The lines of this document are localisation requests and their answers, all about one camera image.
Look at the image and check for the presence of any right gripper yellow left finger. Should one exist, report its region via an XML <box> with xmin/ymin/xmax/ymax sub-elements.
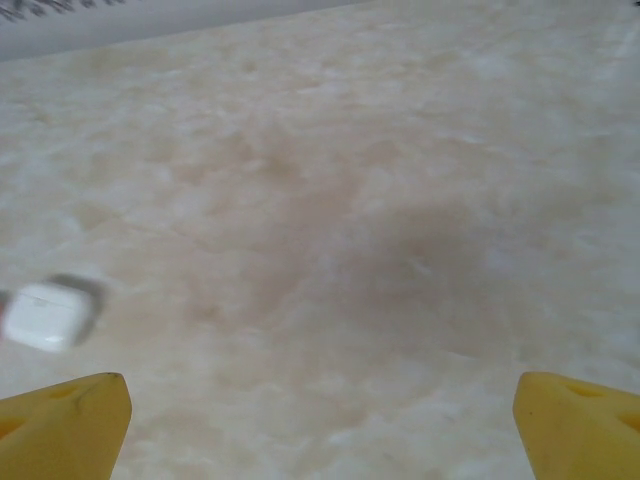
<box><xmin>0</xmin><ymin>371</ymin><xmax>134</xmax><ymax>480</ymax></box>

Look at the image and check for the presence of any white earbud charging case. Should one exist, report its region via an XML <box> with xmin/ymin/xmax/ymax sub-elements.
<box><xmin>0</xmin><ymin>282</ymin><xmax>102</xmax><ymax>354</ymax></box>

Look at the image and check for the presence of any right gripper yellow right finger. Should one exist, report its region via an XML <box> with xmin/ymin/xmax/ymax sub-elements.
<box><xmin>514</xmin><ymin>370</ymin><xmax>640</xmax><ymax>480</ymax></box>

